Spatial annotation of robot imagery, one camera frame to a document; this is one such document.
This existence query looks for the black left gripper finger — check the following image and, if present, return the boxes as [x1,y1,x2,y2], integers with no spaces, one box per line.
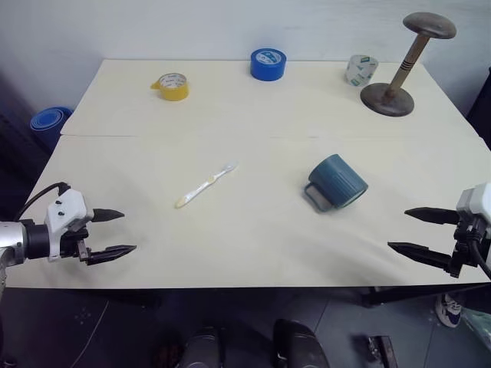
[91,209,126,225]
[85,245,138,267]

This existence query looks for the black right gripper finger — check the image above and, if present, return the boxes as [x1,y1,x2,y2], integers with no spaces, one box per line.
[404,207,461,226]
[387,241,454,273]

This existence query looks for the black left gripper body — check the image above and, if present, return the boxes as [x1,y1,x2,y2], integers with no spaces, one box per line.
[59,218,94,267]

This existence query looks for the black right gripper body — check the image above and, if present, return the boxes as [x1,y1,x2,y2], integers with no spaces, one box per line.
[448,214,491,279]

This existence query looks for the white blue sneaker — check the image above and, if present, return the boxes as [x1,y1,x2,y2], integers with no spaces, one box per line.
[435,294,463,328]

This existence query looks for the green plastic bag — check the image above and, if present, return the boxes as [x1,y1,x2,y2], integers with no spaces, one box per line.
[461,308,491,350]

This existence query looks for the teal ribbed mug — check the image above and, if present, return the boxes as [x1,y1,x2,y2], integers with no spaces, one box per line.
[303,153,369,214]

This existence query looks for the white yellow toothbrush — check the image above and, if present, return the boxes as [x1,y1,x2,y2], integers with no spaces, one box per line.
[174,160,239,210]

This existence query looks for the rolled blue mat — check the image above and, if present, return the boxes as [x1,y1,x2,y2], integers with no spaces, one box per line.
[30,107,74,136]

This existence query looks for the yellow tape roll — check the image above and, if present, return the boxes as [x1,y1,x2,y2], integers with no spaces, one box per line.
[149,72,190,103]

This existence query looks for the wooden hat stand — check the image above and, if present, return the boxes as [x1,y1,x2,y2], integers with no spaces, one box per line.
[360,11,457,117]

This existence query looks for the blue tape roll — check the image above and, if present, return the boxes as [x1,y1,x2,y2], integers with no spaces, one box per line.
[250,48,288,83]

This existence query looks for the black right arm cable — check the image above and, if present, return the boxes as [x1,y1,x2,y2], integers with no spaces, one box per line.
[470,220,491,279]

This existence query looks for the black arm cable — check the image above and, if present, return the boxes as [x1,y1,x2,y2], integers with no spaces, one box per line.
[470,220,491,279]
[16,182,71,222]

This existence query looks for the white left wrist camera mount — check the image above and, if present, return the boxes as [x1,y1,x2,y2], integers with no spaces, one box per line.
[43,186,95,263]

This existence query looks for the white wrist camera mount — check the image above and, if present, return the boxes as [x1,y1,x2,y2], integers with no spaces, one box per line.
[43,186,95,263]
[456,182,491,225]

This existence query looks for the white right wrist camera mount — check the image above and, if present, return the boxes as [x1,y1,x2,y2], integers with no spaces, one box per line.
[456,182,491,225]

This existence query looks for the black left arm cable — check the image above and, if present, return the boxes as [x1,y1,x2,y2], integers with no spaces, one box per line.
[16,182,71,222]

